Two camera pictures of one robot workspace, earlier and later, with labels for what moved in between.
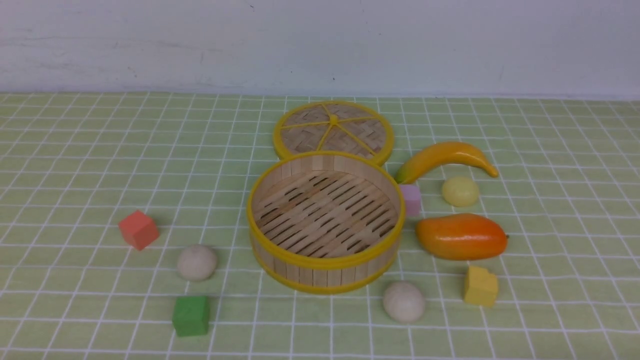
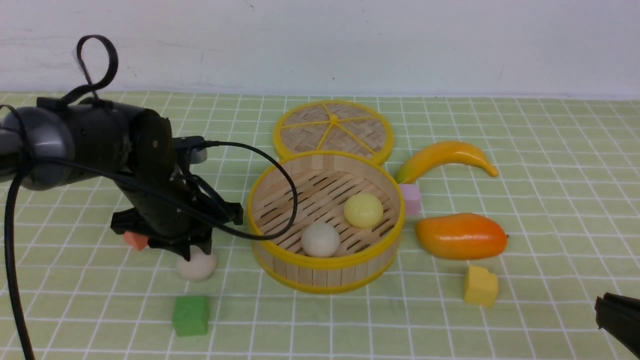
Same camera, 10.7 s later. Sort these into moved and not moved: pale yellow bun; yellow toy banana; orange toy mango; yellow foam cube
Moved: pale yellow bun
Not moved: yellow foam cube; yellow toy banana; orange toy mango
